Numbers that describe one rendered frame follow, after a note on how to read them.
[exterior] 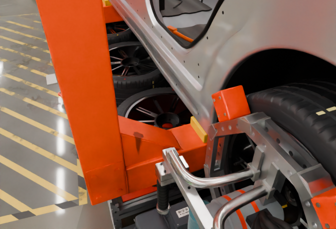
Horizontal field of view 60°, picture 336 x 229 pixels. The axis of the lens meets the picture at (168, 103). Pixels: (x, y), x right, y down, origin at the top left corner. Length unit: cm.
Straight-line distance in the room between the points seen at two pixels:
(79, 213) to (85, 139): 97
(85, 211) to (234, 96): 135
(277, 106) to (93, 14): 54
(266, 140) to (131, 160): 63
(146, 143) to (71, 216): 94
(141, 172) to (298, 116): 72
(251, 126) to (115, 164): 60
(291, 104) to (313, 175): 18
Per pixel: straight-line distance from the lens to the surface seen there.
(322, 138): 72
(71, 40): 85
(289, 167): 69
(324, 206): 66
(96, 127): 102
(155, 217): 140
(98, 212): 194
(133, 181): 128
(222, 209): 71
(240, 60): 91
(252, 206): 85
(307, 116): 75
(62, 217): 198
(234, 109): 86
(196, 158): 134
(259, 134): 74
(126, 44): 254
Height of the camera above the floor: 160
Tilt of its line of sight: 37 degrees down
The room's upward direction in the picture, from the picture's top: straight up
